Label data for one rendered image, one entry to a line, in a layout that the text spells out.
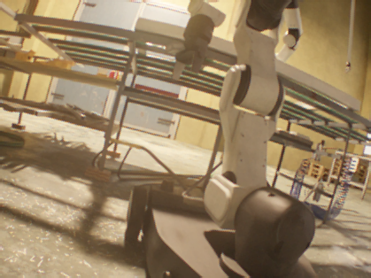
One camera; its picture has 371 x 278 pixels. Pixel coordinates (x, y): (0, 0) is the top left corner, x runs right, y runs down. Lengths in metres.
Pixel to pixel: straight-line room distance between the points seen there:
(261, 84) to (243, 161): 0.24
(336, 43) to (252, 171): 10.40
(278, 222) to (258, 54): 0.59
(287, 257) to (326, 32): 10.47
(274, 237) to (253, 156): 0.35
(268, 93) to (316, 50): 9.40
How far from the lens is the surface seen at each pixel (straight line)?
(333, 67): 10.61
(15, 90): 8.55
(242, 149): 0.81
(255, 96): 0.85
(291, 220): 0.54
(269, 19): 1.05
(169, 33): 1.42
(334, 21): 11.36
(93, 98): 7.98
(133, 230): 0.95
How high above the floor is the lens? 0.44
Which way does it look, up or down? 4 degrees down
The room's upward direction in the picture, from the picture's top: 15 degrees clockwise
